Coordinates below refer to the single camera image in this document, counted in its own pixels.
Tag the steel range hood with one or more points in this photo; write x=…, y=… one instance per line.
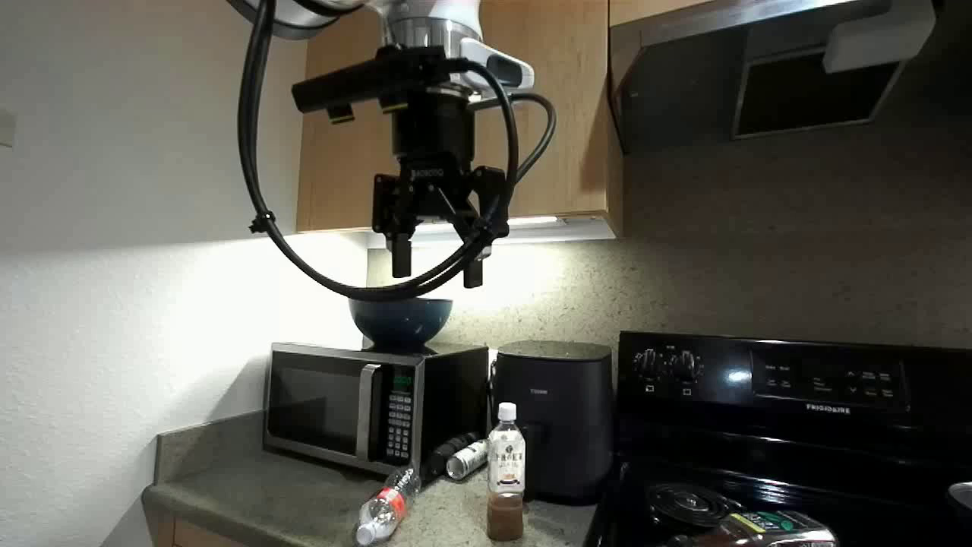
x=758, y=69

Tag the black electric stove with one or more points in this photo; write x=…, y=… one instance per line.
x=865, y=439

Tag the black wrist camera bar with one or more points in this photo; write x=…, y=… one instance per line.
x=398, y=81

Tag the black air fryer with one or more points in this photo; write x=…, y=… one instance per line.
x=565, y=411

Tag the dark blue bowl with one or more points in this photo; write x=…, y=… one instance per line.
x=400, y=322

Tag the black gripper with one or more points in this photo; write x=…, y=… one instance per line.
x=433, y=137

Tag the lying clear water bottle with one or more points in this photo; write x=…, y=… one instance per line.
x=387, y=509

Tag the stainless steel microwave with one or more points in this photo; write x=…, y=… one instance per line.
x=371, y=411

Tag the white cap drink bottle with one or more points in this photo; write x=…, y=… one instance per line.
x=505, y=474

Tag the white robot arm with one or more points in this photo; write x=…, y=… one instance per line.
x=511, y=122

